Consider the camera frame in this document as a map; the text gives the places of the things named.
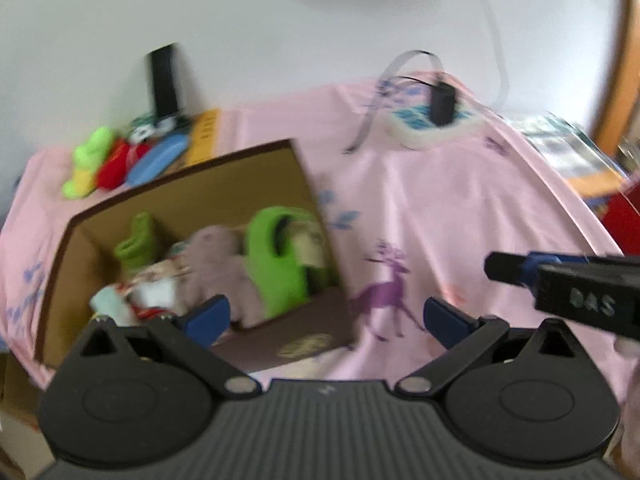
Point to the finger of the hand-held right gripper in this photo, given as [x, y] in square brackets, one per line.
[525, 266]

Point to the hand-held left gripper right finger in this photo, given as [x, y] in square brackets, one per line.
[445, 322]

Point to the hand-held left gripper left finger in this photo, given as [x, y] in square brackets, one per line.
[207, 317]

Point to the grey plush toy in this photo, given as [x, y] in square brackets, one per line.
[220, 272]

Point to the red white striped cloth toy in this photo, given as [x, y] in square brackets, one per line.
[150, 295]

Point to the pale teal plush toy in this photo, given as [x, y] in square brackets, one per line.
[111, 306]

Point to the dark green plush toy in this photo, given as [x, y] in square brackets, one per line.
[135, 249]

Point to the brown cardboard box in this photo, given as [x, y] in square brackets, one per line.
[310, 330]

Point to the red box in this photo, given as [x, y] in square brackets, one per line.
[622, 222]

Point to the pink printed bedsheet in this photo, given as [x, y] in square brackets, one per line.
[425, 210]

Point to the clear plastic packaging pile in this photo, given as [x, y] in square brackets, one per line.
[565, 147]

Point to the white power strip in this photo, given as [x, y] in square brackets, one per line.
[430, 132]

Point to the blue oval case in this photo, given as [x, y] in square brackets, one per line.
[157, 160]

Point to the red plush toy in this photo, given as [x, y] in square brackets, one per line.
[117, 165]

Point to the yellow flat box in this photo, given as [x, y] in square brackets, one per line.
[202, 137]

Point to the black power adapter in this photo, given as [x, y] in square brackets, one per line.
[443, 102]

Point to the neon green plush toy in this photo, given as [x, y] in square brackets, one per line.
[87, 162]

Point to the plain cardboard box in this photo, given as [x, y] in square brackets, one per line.
[20, 425]

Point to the black upright device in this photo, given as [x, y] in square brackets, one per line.
[164, 80]

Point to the wooden door frame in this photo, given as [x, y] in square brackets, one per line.
[622, 50]

